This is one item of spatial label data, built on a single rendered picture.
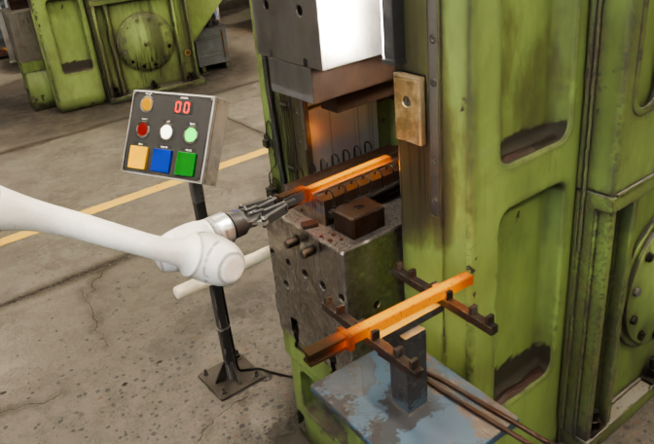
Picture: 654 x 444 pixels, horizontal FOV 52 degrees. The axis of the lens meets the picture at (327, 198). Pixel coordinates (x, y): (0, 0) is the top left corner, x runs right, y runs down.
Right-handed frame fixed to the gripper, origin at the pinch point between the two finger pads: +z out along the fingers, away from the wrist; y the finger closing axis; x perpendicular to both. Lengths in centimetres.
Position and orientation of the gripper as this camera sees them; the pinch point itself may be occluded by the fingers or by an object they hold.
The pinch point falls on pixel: (292, 198)
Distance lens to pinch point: 186.3
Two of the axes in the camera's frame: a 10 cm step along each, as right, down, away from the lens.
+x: -1.2, -8.8, -4.6
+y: 6.1, 3.0, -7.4
